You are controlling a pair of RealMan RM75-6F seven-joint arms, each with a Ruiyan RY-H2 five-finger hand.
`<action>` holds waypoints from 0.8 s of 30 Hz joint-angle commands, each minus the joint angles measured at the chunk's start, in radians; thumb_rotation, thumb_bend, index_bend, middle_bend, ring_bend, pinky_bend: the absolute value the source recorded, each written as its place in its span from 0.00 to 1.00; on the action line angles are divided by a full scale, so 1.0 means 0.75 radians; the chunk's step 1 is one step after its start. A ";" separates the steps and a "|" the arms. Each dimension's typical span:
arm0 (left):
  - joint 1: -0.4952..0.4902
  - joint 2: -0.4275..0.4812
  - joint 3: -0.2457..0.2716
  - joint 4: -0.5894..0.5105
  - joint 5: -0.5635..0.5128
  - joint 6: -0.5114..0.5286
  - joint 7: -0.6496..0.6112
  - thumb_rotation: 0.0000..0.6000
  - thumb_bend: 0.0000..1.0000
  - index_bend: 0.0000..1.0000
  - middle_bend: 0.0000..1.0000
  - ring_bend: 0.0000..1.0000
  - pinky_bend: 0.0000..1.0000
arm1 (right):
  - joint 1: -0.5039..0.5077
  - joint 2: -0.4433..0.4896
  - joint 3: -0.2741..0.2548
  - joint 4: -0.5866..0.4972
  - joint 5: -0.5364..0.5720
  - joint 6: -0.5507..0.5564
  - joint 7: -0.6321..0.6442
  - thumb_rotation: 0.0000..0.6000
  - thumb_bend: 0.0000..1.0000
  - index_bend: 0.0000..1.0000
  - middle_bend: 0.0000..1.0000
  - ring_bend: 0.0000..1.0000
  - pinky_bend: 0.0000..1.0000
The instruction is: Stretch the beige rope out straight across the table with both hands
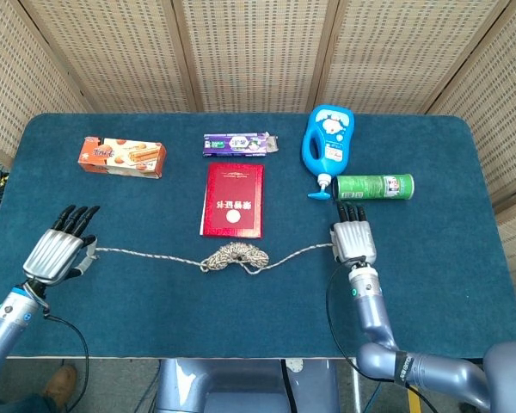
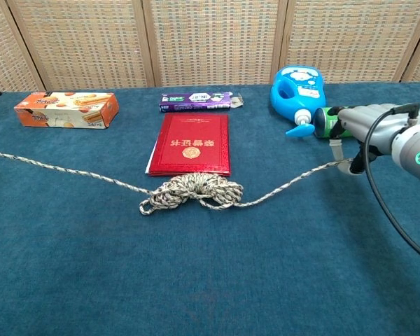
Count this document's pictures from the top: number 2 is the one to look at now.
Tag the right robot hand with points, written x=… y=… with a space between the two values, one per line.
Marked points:
x=360 y=122

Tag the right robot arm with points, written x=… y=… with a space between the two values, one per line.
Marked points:
x=416 y=154

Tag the green chip can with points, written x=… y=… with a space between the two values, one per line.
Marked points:
x=323 y=122

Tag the blue detergent bottle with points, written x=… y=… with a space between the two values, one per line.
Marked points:
x=297 y=91

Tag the orange biscuit box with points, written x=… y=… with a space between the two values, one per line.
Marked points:
x=66 y=108

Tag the woven wicker folding screen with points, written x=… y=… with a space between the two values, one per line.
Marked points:
x=213 y=42

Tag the red certificate folder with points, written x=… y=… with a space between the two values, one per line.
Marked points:
x=192 y=143

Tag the purple toothpaste box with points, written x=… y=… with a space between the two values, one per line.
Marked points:
x=192 y=101

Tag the teal table cloth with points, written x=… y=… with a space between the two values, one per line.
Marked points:
x=196 y=273

